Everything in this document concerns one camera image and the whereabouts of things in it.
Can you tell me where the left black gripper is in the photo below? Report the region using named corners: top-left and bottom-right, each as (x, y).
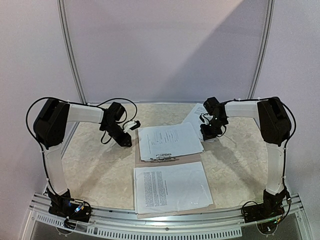
top-left (101, 122), bottom-right (133, 147)

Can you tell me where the printed paper sheet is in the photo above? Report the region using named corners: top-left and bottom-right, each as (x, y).
top-left (133, 161), bottom-right (214, 215)
top-left (138, 122), bottom-right (204, 162)

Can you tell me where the translucent brown folder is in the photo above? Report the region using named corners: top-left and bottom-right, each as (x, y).
top-left (133, 125), bottom-right (214, 215)

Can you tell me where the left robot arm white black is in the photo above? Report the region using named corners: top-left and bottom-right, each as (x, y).
top-left (33, 97), bottom-right (132, 199)

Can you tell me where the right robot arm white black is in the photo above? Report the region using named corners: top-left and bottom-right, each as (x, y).
top-left (199, 97), bottom-right (293, 218)

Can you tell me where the metal folder clip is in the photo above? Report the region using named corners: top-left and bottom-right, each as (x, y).
top-left (149, 153), bottom-right (179, 163)

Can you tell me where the stack of printed papers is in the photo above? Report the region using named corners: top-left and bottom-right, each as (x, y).
top-left (182, 103), bottom-right (208, 142)

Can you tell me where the perforated metal strip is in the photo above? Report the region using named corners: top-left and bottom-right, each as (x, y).
top-left (30, 213), bottom-right (243, 240)

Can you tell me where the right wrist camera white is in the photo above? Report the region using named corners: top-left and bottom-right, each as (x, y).
top-left (199, 113), bottom-right (210, 125)

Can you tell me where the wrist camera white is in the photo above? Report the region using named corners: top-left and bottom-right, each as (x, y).
top-left (199, 113), bottom-right (210, 125)
top-left (123, 120), bottom-right (141, 133)

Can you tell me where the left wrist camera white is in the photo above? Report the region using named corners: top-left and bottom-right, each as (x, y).
top-left (123, 120), bottom-right (141, 133)

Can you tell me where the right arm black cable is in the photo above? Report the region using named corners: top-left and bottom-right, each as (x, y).
top-left (217, 97), bottom-right (297, 226)

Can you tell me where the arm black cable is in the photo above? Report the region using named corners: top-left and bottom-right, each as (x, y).
top-left (217, 97), bottom-right (297, 226)
top-left (25, 96), bottom-right (139, 183)

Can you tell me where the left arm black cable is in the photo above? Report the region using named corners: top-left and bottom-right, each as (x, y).
top-left (25, 96), bottom-right (139, 183)

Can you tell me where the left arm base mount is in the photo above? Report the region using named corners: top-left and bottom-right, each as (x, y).
top-left (48, 191), bottom-right (92, 223)

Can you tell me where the right aluminium frame post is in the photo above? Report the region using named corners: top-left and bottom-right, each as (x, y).
top-left (247, 0), bottom-right (275, 99)

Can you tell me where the aluminium frame post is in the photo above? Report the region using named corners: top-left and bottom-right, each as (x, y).
top-left (57, 0), bottom-right (87, 104)
top-left (247, 0), bottom-right (275, 99)

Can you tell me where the aluminium front rail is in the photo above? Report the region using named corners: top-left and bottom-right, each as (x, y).
top-left (29, 193), bottom-right (303, 226)

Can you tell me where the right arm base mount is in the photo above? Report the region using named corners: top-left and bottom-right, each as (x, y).
top-left (240, 198), bottom-right (292, 225)

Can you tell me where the left aluminium frame post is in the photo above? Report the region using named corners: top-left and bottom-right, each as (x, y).
top-left (57, 0), bottom-right (87, 104)

